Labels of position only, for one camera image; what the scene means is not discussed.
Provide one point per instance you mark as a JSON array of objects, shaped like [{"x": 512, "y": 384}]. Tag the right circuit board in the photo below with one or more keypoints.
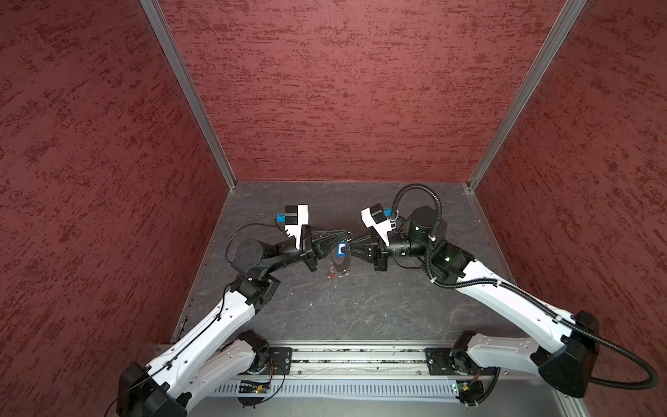
[{"x": 470, "y": 393}]

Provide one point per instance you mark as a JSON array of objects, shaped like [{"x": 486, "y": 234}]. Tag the circuit board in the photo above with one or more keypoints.
[
  {"x": 255, "y": 388},
  {"x": 470, "y": 393}
]

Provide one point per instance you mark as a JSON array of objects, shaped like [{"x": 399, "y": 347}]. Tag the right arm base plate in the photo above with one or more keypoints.
[{"x": 439, "y": 361}]

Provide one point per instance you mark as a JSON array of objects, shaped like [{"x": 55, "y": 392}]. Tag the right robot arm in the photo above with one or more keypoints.
[{"x": 553, "y": 347}]

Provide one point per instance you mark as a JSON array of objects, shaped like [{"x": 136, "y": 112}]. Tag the blue key tag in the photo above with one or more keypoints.
[{"x": 342, "y": 250}]

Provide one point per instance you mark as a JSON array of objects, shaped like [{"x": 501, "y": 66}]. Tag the left circuit board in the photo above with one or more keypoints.
[{"x": 255, "y": 388}]

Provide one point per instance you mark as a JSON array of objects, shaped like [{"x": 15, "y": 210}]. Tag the aluminium corner post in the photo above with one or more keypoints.
[
  {"x": 159, "y": 25},
  {"x": 561, "y": 27}
]

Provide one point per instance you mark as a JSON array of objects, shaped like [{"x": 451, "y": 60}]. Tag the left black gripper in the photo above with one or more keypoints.
[{"x": 307, "y": 250}]

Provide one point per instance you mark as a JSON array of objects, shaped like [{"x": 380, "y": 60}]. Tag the right aluminium corner post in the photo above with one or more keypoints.
[{"x": 561, "y": 27}]

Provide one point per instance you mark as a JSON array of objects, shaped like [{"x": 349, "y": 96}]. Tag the aluminium mounting rail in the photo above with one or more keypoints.
[{"x": 401, "y": 360}]

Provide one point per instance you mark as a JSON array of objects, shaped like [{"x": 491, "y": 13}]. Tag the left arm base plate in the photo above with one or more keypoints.
[{"x": 280, "y": 358}]

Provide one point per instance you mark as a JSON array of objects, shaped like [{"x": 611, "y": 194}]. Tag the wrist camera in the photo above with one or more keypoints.
[
  {"x": 375, "y": 217},
  {"x": 294, "y": 218}
]

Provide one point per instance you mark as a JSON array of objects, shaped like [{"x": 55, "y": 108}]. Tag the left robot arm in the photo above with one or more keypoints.
[{"x": 174, "y": 382}]

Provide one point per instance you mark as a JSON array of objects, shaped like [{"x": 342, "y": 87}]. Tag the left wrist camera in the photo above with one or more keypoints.
[{"x": 294, "y": 218}]

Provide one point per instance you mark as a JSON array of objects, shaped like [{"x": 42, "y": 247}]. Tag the white slotted cable duct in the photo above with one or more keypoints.
[{"x": 385, "y": 390}]

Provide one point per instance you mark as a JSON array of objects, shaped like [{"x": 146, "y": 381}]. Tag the left aluminium corner post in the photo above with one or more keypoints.
[{"x": 159, "y": 25}]

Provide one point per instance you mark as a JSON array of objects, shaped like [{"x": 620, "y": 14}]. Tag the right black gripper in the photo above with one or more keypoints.
[{"x": 378, "y": 247}]

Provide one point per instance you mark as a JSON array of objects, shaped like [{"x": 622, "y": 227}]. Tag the large perforated keyring yellow segment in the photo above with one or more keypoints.
[{"x": 339, "y": 266}]

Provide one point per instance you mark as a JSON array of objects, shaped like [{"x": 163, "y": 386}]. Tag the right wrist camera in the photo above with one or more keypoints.
[{"x": 375, "y": 217}]

